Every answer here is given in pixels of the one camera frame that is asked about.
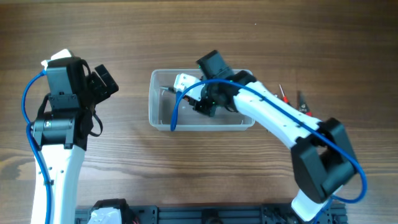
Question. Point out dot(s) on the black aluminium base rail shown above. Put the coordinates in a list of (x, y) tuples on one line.
[(260, 214)]

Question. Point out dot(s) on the orange black needle-nose pliers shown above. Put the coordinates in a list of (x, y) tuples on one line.
[(167, 88)]

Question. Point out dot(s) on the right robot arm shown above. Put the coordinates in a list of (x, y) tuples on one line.
[(322, 155)]

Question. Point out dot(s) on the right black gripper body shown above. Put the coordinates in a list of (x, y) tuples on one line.
[(197, 104)]

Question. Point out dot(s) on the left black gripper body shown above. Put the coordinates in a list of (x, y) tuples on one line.
[(101, 84)]

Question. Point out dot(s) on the red handled snips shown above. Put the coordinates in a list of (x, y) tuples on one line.
[(302, 105)]

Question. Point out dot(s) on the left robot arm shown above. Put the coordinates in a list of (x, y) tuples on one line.
[(59, 134)]

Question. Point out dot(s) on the red black screwdriver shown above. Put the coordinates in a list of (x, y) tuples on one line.
[(284, 97)]

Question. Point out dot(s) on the clear plastic container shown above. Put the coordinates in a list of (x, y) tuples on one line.
[(162, 102)]

